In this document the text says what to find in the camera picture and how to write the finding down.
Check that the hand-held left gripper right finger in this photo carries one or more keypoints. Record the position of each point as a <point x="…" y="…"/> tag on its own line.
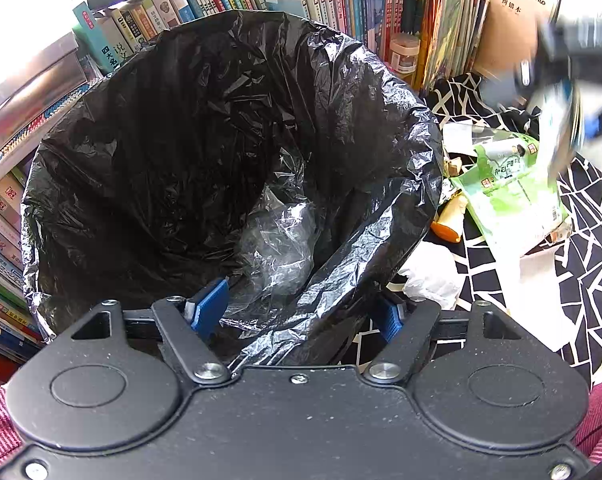
<point x="391" y="320"/>

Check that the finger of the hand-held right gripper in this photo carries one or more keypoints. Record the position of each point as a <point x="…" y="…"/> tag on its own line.
<point x="595" y="125"/>
<point x="528" y="74"/>

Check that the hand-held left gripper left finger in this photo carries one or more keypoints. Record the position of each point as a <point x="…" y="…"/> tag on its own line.
<point x="208" y="307"/>

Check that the white and blue packet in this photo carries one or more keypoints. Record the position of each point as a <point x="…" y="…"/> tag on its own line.
<point x="558" y="130"/>

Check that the clear plastic wrap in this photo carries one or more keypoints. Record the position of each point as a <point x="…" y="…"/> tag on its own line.
<point x="281" y="240"/>

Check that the green plastic bag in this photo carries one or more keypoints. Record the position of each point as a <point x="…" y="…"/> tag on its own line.
<point x="511" y="200"/>

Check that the orange fruit peel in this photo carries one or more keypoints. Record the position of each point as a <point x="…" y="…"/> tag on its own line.
<point x="451" y="220"/>

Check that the black trash bag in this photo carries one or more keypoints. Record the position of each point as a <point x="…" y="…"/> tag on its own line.
<point x="181" y="150"/>

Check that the brown cardboard board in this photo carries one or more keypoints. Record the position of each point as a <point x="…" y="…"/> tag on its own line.
<point x="511" y="25"/>

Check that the crumpled white tissue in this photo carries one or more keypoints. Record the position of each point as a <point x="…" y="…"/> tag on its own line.
<point x="431" y="280"/>

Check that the small white tube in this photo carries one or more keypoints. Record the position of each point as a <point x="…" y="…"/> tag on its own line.
<point x="501" y="150"/>

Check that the row of tall picture books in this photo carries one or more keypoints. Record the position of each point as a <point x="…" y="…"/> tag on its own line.
<point x="451" y="25"/>

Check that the white paper sheet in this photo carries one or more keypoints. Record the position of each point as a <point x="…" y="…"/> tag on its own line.
<point x="458" y="135"/>

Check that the black and white patterned cloth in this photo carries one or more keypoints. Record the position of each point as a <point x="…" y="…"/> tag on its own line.
<point x="591" y="240"/>

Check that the gold foil wrapper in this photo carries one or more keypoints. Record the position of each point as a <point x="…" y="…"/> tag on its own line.
<point x="454" y="166"/>

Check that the pile of large flat books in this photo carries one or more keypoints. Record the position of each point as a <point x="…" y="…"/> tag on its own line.
<point x="36" y="85"/>

